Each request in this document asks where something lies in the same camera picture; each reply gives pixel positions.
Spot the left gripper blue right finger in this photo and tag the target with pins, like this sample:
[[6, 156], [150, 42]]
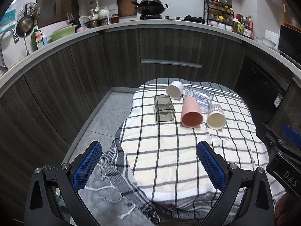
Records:
[[256, 206]]

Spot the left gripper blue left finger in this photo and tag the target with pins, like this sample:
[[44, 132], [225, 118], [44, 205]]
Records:
[[53, 199]]

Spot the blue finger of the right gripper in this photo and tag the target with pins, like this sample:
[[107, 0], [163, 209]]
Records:
[[292, 135]]

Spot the pink plastic cup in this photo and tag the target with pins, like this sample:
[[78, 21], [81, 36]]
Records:
[[191, 116]]

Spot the white cup with brown dots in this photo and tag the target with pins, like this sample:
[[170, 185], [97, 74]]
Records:
[[216, 119]]

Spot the smoky square glass cup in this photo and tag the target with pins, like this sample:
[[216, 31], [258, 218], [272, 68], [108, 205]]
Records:
[[164, 109]]

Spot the small white cup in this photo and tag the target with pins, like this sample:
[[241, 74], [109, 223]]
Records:
[[175, 89]]

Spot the grey striped fringed cloth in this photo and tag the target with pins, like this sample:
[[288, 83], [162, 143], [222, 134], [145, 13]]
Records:
[[112, 195]]

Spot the black built-in dishwasher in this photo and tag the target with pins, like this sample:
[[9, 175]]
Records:
[[261, 88]]

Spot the clear printed glass jar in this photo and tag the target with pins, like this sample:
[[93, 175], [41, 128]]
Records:
[[203, 98]]

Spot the white bowl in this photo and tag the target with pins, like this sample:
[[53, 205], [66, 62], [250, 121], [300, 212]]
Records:
[[268, 42]]

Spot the white checkered tablecloth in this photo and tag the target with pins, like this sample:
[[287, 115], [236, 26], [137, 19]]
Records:
[[162, 155]]

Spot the red label sauce bottle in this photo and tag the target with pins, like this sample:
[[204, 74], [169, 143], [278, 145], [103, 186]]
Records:
[[248, 27]]

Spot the chrome kitchen faucet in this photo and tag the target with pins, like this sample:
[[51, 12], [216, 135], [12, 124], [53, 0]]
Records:
[[8, 51]]

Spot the black spice rack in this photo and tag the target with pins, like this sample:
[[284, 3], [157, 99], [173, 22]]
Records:
[[215, 10]]

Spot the green dish soap bottle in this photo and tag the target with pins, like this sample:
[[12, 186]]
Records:
[[37, 39]]

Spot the green mixing bowl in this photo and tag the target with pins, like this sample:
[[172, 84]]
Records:
[[63, 32]]

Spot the hanging steel frying pan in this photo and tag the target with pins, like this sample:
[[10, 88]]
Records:
[[26, 19]]

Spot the white teapot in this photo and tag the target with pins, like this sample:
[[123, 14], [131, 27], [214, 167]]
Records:
[[103, 13]]

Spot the wooden cutting board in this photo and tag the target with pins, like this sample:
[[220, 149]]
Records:
[[126, 8]]

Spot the black wok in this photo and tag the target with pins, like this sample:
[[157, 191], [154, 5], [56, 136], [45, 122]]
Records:
[[150, 7]]

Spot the grey drawer handle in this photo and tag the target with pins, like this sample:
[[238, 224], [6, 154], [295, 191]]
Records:
[[167, 62]]

